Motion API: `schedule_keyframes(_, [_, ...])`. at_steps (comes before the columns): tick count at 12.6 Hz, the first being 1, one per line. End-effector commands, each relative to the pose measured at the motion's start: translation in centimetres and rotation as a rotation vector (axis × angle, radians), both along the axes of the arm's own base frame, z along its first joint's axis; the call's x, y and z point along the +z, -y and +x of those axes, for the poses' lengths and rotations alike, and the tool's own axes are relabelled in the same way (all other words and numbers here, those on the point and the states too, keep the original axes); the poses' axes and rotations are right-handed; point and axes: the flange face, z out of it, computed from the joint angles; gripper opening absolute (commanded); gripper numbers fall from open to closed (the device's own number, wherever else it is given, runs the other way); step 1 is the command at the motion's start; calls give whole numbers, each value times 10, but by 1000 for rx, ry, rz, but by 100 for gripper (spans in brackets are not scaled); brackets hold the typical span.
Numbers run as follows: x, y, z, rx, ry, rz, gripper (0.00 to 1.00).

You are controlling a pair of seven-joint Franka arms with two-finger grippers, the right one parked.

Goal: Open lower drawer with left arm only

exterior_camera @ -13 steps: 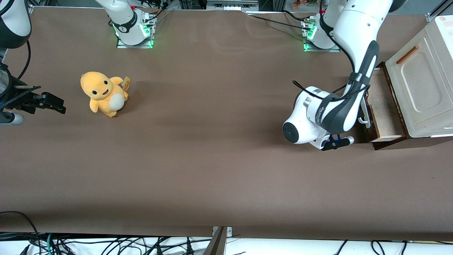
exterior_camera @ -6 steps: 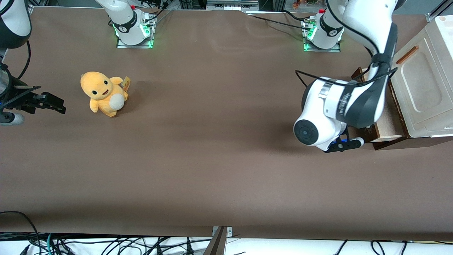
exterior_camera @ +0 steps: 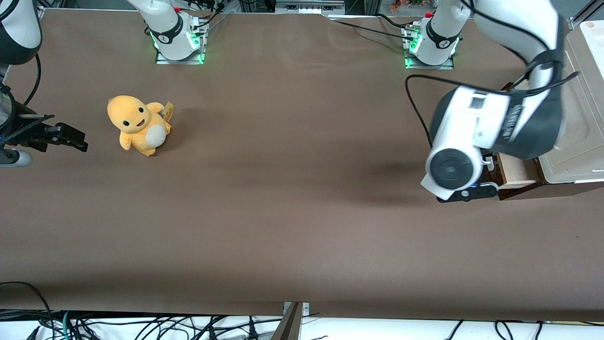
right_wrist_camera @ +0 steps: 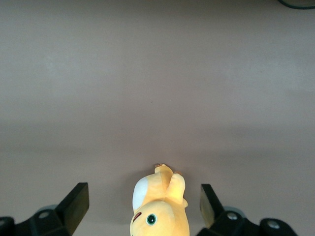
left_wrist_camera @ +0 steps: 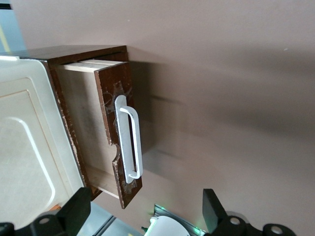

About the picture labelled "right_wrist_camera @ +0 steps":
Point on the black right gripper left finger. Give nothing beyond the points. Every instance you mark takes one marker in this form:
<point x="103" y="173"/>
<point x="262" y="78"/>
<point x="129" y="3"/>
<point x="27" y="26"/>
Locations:
<point x="71" y="209"/>

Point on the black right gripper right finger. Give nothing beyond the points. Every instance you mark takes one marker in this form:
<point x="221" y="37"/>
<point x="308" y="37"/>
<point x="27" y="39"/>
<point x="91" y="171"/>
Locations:
<point x="214" y="221"/>

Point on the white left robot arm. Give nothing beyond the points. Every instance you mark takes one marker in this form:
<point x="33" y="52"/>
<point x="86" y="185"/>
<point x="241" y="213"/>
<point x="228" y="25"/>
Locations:
<point x="300" y="3"/>

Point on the yellow plush toy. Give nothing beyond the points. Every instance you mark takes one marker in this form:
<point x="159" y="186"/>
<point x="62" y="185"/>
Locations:
<point x="160" y="196"/>

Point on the brown table cover sheet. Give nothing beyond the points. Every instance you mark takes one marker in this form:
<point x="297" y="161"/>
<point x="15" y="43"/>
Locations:
<point x="157" y="73"/>

